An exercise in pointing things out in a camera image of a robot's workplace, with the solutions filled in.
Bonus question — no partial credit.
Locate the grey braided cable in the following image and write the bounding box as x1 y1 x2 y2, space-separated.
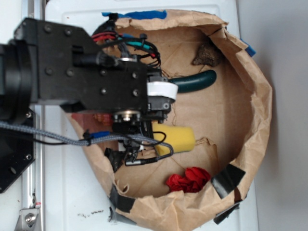
0 121 174 167

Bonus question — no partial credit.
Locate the crumpled red cloth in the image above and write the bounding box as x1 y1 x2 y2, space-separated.
166 167 211 193

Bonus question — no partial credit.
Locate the brown paper bag bin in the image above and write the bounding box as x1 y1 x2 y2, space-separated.
64 9 273 231

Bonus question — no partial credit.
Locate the yellow sponge with green pad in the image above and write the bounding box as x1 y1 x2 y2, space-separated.
152 122 196 153

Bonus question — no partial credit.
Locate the metal corner bracket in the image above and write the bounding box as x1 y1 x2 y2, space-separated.
14 208 41 231

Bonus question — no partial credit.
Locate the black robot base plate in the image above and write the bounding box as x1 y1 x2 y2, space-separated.
0 128 35 193

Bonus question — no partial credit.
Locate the dark green toy cucumber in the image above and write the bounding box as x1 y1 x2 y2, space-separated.
169 70 217 93

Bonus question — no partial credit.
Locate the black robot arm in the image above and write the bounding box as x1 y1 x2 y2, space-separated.
0 15 178 166

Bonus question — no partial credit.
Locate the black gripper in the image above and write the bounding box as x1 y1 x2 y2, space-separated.
61 60 178 166

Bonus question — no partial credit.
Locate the aluminium frame rail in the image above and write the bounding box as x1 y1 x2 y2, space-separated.
22 0 47 231

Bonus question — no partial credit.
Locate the orange spiral sea shell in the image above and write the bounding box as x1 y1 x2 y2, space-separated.
93 113 113 126

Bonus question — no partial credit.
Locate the white plastic tray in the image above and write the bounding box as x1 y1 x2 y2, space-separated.
44 0 259 231

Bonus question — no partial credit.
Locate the brown rough rock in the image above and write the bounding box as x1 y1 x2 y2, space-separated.
192 43 223 67

